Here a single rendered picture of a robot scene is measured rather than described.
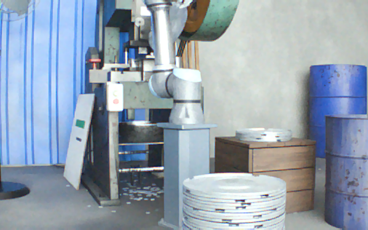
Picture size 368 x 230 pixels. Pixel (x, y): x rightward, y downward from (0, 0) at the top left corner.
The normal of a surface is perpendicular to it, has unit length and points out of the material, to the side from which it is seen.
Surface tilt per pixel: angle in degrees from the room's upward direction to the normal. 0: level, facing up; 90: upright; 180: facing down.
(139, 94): 90
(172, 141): 90
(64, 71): 90
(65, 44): 90
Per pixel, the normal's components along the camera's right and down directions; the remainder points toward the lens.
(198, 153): 0.60, 0.03
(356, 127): -0.68, 0.07
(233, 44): 0.38, 0.04
